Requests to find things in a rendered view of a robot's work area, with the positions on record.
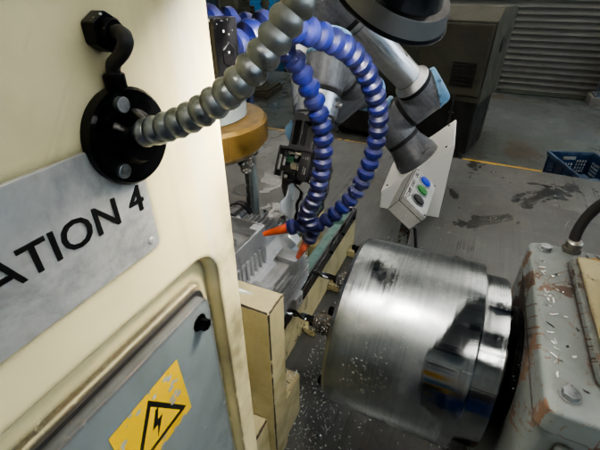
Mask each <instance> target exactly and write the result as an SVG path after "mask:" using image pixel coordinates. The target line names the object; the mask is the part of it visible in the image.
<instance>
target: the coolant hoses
mask: <svg viewBox="0 0 600 450"><path fill-rule="evenodd" d="M206 11H207V19H208V26H209V34H210V42H211V49H212V65H213V72H214V79H217V78H219V77H223V75H224V71H225V70H226V69H227V68H228V67H230V66H232V65H235V63H236V59H237V57H238V56H239V55H240V54H242V53H246V46H247V44H248V42H249V41H250V40H251V39H252V38H258V29H259V26H260V25H261V24H262V23H263V22H265V21H268V20H269V11H268V10H265V9H263V8H262V9H259V10H257V11H256V12H254V14H253V15H252V14H251V13H249V12H240V13H239V14H237V12H236V10H235V9H234V8H233V7H231V6H223V7H221V8H220V10H219V9H218V8H217V7H216V6H215V5H214V4H209V3H207V4H206ZM297 44H300V45H302V46H305V47H307V48H309V47H312V48H314V49H316V50H317V51H319V52H322V51H324V53H326V54H328V55H330V56H334V57H335V58H336V59H337V60H339V61H341V62H343V63H344V65H345V66H346V67H348V68H349V69H350V71H351V72H352V73H353V75H355V78H356V80H357V82H358V84H360V85H361V90H362V93H363V94H364V99H365V102H366V104H367V109H368V114H369V123H370V126H369V129H368V132H369V134H370V135H369V136H368V137H367V140H366V143H367V146H366V147H365V148H364V151H363V153H364V155H365V156H364V157H363V158H362V159H361V165H362V166H360V167H359V168H358V170H357V176H355V177H354V179H353V184H351V185H350V186H349V187H348V189H347V191H348V192H345V193H344V194H343V195H342V199H338V200H337V201H336V202H335V206H331V207H330V208H329V209H328V212H324V213H322V214H321V216H320V218H319V217H317V216H316V212H317V209H318V208H320V207H321V203H322V201H321V200H322V199H324V198H325V196H326V191H325V189H327V188H328V185H329V183H328V178H329V177H330V170H329V168H330V167H331V165H332V160H331V158H330V156H332V155H333V147H332V145H331V143H332V142H333V140H334V138H333V135H332V133H331V132H330V130H331V129H332V123H331V121H330V119H328V117H329V108H328V107H327V106H326V105H324V103H325V101H326V98H325V95H323V93H322V92H319V89H320V87H321V83H320V82H319V81H318V80H317V79H316V78H313V73H314V70H313V67H312V66H311V65H310V64H309V63H305V59H306V56H305V53H304V52H303V51H302V50H300V49H296V45H297ZM280 62H281V63H284V64H283V65H284V68H285V69H286V71H287V72H289V73H292V75H291V79H292V80H293V82H294V83H295V84H296V85H299V88H298V92H299V95H300V96H301V97H304V107H305V108H306V109H307V110H310V111H309V112H308V118H309V120H310V121H311V122H312V133H314V135H313V143H314V144H315V145H316V146H315V147H314V148H313V154H314V155H315V157H313V160H312V165H313V166H314V167H313V168H312V172H311V174H312V178H311V180H310V183H309V184H310V187H309V189H308V192H307V194H308V195H306V197H305V198H304V201H303V202H302V203H301V204H300V211H299V213H298V215H297V219H296V220H294V219H288V220H287V222H286V223H284V224H282V225H279V226H278V227H275V228H272V229H268V230H266V231H264V232H263V233H262V234H263V235H264V236H265V237H266V236H272V235H278V234H285V233H289V234H290V235H295V234H296V233H297V231H299V232H301V233H303V235H302V240H303V241H302V243H301V245H300V247H299V249H298V252H297V254H296V259H300V258H301V256H302V255H303V254H304V252H305V251H306V250H307V249H308V247H309V246H310V245H313V244H315V243H316V240H317V237H318V236H319V235H320V233H321V232H322V231H323V230H325V226H327V227H329V228H331V227H332V226H333V225H334V221H340V220H341V219H342V217H343V214H348V213H349V211H350V207H351V206H352V207H354V206H356V204H357V203H358V200H357V199H358V198H362V197H363V196H364V189H367V188H369V186H370V179H373V178H374V175H375V171H374V170H376V169H377V168H378V167H379V160H378V159H379V158H380V157H382V155H383V150H382V148H381V147H383V146H384V145H385V144H386V138H385V137H384V136H386V134H387V133H388V125H387V123H388V121H389V115H388V112H387V110H388V101H387V100H386V97H387V92H386V90H385V89H384V88H383V87H382V86H383V80H382V78H381V77H380V76H379V75H378V74H379V69H378V68H377V66H376V65H375V64H374V63H372V57H371V55H370V54H368V53H366V52H365V48H364V46H363V45H362V44H360V43H358V42H356V41H355V39H354V37H353V36H351V35H349V34H345V32H344V31H343V30H342V29H340V28H337V27H332V26H331V25H330V23H328V22H326V21H318V20H317V18H315V17H312V18H311V19H310V20H308V21H304V29H303V31H302V34H301V35H300V36H298V37H296V38H293V39H292V46H291V49H290V51H289V52H288V53H287V54H285V55H282V56H281V57H280Z"/></svg>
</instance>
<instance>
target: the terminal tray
mask: <svg viewBox="0 0 600 450"><path fill-rule="evenodd" d="M230 219H231V227H232V235H233V242H234V250H235V258H236V266H237V279H238V280H241V281H244V282H246V281H247V280H248V281H250V280H251V276H254V272H255V271H257V272H258V271H259V267H261V268H262V267H263V263H267V261H266V259H267V254H266V237H265V236H264V235H263V232H264V231H266V229H265V225H263V224H260V223H257V222H253V221H248V220H244V219H240V218H238V217H234V216H230ZM254 225H257V226H258V228H253V226H254Z"/></svg>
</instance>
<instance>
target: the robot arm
mask: <svg viewBox="0 0 600 450"><path fill-rule="evenodd" d="M313 17H315V18H317V20H318V21H326V22H328V23H330V25H331V26H332V27H337V28H340V29H342V30H343V31H344V32H345V34H349V35H351V36H353V37H354V39H355V41H356V42H358V43H360V44H362V45H363V46H364V48H365V52H366V53H368V54H370V55H371V57H372V63H374V64H375V65H376V66H377V68H378V69H379V70H380V71H381V72H382V73H383V74H384V75H385V76H386V77H387V78H388V79H389V80H390V81H391V82H392V84H393V85H394V86H395V87H396V97H395V98H394V97H393V96H389V97H388V98H387V99H386V100H387V103H388V109H387V113H388V115H389V121H388V123H387V125H388V133H387V134H386V136H384V137H385V138H386V144H385V147H386V148H387V149H388V151H389V152H390V153H391V154H392V156H393V159H394V161H395V164H396V168H397V169H398V171H399V172H400V173H401V174H405V173H408V172H410V171H413V170H414V169H416V168H417V167H419V166H420V165H422V164H423V163H425V162H426V161H427V160H428V159H429V158H430V157H431V156H432V155H433V154H434V153H435V152H436V151H437V149H438V146H437V144H436V143H435V142H434V141H433V140H432V139H430V138H428V137H426V136H425V135H423V134H422V133H420V132H419V131H418V129H417V128H416V127H415V126H416V125H417V124H419V123H420V122H421V121H423V120H424V119H426V118H427V117H429V116H430V115H431V114H432V113H433V112H435V111H436V110H437V109H440V108H441V107H442V106H443V105H444V104H445V103H447V102H448V101H449V99H450V94H449V92H448V90H447V88H446V85H445V84H444V82H443V80H442V79H441V77H440V75H439V74H438V71H437V70H436V68H435V67H432V68H429V69H428V67H426V66H425V65H418V64H417V63H416V62H415V61H414V60H413V59H412V57H411V56H410V55H409V54H408V53H406V51H405V50H404V49H403V48H402V47H401V45H400V44H398V43H396V42H393V41H391V40H388V39H386V38H384V37H382V36H380V35H378V34H376V33H374V32H373V31H371V30H369V29H367V28H366V27H364V26H363V25H362V24H361V23H360V22H359V21H357V20H356V19H355V18H354V17H353V16H352V15H351V14H350V13H349V12H348V11H347V10H346V8H345V7H344V6H343V5H342V4H341V3H340V2H339V0H323V1H322V2H320V3H317V4H316V8H315V13H314V15H313ZM296 49H300V50H302V51H303V52H304V53H305V56H306V59H305V63H309V64H310V65H311V66H312V67H313V70H314V73H313V75H312V77H313V78H316V79H317V80H318V81H319V82H320V83H321V87H320V89H319V92H322V93H323V95H325V98H326V101H325V103H324V105H326V106H327V107H328V108H329V117H328V119H330V121H331V123H332V129H331V130H330V132H331V131H332V130H334V129H335V128H336V127H337V126H339V125H340V124H341V123H343V122H344V121H345V120H346V119H347V118H349V117H350V116H351V115H352V114H353V113H355V112H356V111H357V110H361V111H368V109H367V104H366V102H365V99H364V94H363V92H362V90H361V85H360V84H358V82H357V80H356V78H355V75H353V73H352V72H351V71H350V69H349V68H348V67H346V66H345V65H344V63H343V62H341V61H339V60H337V59H336V58H335V57H334V56H330V55H328V54H326V53H324V51H322V52H319V51H317V50H316V49H314V48H312V47H309V48H307V47H305V46H302V45H300V44H297V45H296ZM291 75H292V73H290V78H291ZM291 87H292V96H293V105H294V114H295V118H294V119H293V120H290V123H289V124H288V125H287V126H286V127H285V133H286V136H287V139H288V141H289V144H288V146H283V145H279V151H278V156H277V160H276V164H275V169H274V173H273V174H274V175H278V176H280V174H281V171H283V175H282V183H281V186H282V191H283V195H284V197H285V198H284V199H282V200H281V202H280V205H279V210H280V212H281V213H283V214H284V215H285V216H286V221H287V220H288V219H294V220H296V219H297V215H298V213H299V211H300V207H299V208H298V205H299V202H300V201H301V199H302V196H303V191H302V190H301V189H300V188H299V187H298V186H297V185H301V184H302V183H303V182H306V183H308V184H309V183H310V180H311V178H312V174H311V172H312V169H313V167H314V166H313V157H315V155H314V154H313V148H314V147H315V146H316V145H315V144H314V143H313V135H314V133H313V132H312V124H313V123H312V122H311V121H310V120H309V118H308V112H309V111H310V110H307V109H306V108H305V107H304V97H301V96H300V95H299V92H298V88H299V85H296V84H295V83H294V82H293V80H292V79H291ZM281 154H282V158H281V163H280V167H279V169H277V168H278V163H279V156H280V155H281ZM284 157H287V158H286V162H285V165H283V161H284ZM296 184H297V185H296Z"/></svg>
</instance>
